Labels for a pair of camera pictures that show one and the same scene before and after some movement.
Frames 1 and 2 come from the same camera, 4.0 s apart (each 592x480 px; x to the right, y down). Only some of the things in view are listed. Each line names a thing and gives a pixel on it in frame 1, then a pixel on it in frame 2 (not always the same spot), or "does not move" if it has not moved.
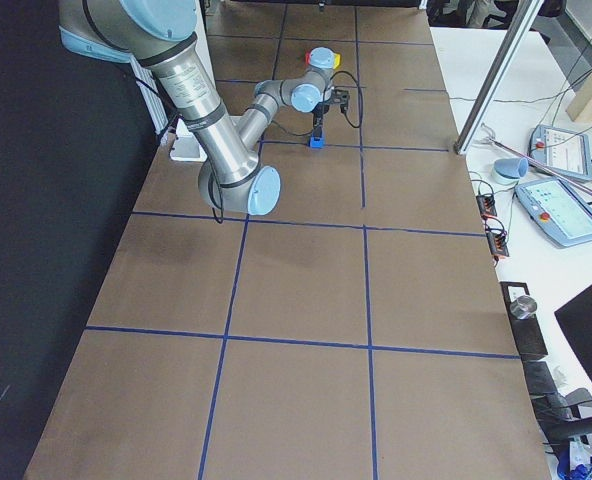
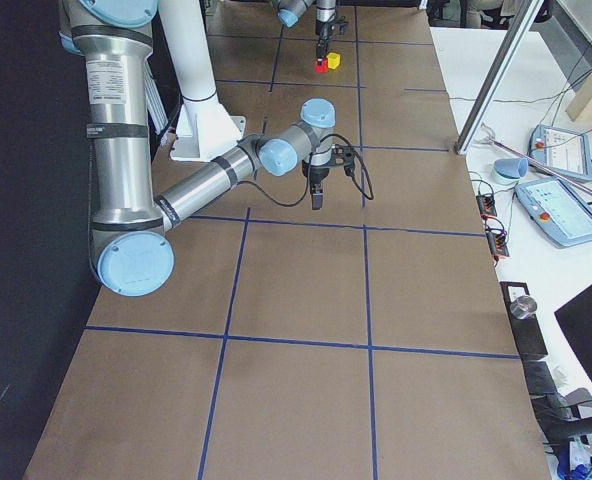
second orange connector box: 497,244 does not move
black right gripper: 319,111 → 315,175
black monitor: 589,319 does not move
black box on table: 528,332 does not move
